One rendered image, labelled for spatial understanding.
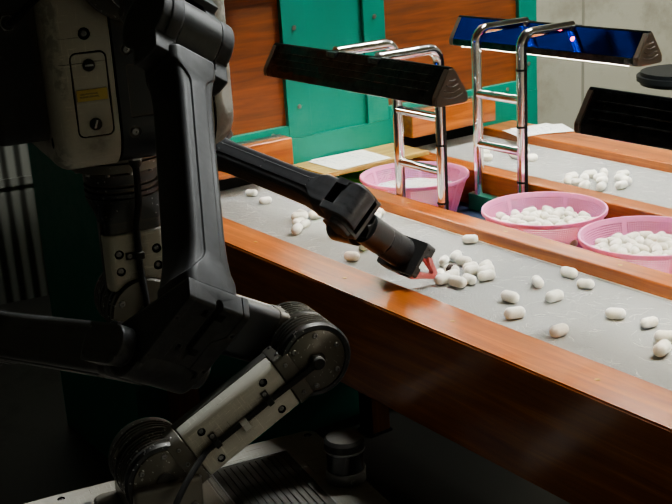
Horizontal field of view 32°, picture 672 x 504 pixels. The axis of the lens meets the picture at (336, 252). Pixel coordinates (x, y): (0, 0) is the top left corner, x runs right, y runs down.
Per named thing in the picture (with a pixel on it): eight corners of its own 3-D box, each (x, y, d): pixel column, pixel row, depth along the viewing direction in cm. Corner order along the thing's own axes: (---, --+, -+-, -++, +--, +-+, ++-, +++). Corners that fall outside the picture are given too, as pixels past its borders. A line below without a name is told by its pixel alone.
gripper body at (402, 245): (399, 234, 213) (373, 217, 209) (435, 248, 205) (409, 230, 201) (382, 265, 213) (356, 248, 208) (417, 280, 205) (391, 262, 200)
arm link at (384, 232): (364, 242, 198) (378, 212, 199) (339, 236, 203) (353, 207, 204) (390, 259, 202) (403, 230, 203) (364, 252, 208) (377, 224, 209)
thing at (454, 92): (436, 108, 219) (435, 69, 216) (263, 76, 268) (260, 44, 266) (468, 101, 223) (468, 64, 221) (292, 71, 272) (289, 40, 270)
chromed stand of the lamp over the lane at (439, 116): (389, 264, 247) (379, 53, 234) (335, 244, 263) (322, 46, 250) (456, 244, 258) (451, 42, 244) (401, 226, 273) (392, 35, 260)
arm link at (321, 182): (164, 152, 217) (198, 109, 220) (177, 170, 221) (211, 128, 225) (340, 226, 193) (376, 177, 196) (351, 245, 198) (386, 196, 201)
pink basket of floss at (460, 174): (463, 227, 270) (462, 188, 267) (351, 227, 275) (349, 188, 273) (475, 197, 294) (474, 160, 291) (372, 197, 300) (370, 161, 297)
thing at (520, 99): (525, 224, 269) (523, 30, 255) (468, 208, 285) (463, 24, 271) (583, 208, 279) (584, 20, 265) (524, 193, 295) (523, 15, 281)
